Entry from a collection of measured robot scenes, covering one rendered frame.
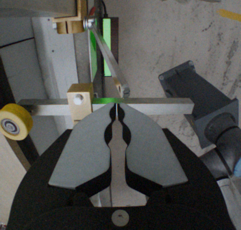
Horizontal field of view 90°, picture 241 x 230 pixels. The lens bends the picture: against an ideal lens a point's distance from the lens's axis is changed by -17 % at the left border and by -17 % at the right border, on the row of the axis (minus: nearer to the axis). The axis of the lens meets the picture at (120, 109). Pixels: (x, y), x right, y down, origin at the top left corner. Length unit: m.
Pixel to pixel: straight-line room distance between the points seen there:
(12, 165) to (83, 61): 0.37
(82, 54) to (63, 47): 0.12
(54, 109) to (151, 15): 0.96
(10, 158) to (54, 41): 0.39
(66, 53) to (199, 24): 1.03
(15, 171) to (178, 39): 1.23
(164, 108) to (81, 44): 0.28
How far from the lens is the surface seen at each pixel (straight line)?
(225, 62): 1.51
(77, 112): 0.33
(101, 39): 0.18
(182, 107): 0.36
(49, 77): 0.58
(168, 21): 1.18
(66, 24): 0.26
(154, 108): 0.34
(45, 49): 0.56
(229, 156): 0.72
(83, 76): 0.45
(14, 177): 0.57
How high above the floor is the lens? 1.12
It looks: 57 degrees down
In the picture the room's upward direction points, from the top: 176 degrees clockwise
